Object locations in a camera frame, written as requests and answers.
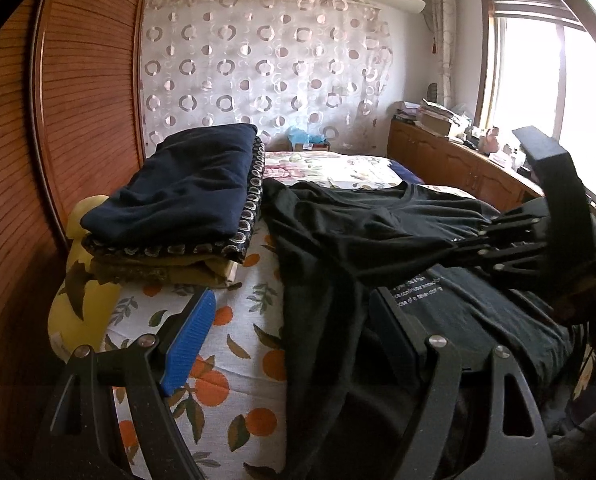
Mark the dark blue cloth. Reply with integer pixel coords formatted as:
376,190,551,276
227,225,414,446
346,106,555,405
393,162,425,184

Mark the floral blanket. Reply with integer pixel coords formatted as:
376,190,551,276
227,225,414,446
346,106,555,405
263,150,479,196

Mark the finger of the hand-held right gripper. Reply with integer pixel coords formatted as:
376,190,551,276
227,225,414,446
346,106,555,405
475,207,550,242
448,239,546,287

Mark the pile of papers and books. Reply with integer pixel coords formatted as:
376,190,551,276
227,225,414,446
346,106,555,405
392,99,474,141

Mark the orange-print bedsheet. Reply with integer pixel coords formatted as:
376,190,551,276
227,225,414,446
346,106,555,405
48,210,290,480

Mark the cluster of small desk items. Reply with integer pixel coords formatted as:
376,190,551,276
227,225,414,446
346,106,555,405
498,142,535,172

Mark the yellow pillow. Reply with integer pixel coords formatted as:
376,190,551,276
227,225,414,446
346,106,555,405
47,195,124,361

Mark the blue plastic bag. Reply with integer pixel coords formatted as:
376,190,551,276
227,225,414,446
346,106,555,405
285,126,329,151

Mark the black t-shirt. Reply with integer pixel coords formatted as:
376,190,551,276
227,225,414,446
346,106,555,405
260,178,586,480

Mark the wooden cabinet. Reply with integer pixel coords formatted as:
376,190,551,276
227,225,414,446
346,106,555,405
387,119,546,213

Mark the patterned window curtain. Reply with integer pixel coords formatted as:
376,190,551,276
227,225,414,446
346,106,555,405
430,0,457,106

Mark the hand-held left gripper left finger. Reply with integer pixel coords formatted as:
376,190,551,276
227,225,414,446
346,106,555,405
32,288,217,480

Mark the circle-patterned sheer curtain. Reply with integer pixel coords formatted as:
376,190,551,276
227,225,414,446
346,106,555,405
140,0,394,153

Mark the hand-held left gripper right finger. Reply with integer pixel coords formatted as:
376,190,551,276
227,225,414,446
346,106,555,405
369,287,555,480

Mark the window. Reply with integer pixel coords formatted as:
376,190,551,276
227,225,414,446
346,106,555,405
478,0,596,211

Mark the folded mustard garment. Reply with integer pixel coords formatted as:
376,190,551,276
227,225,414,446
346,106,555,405
80,244,242,291

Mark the pink figurine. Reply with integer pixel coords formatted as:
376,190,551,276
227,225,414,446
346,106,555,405
480,127,502,154

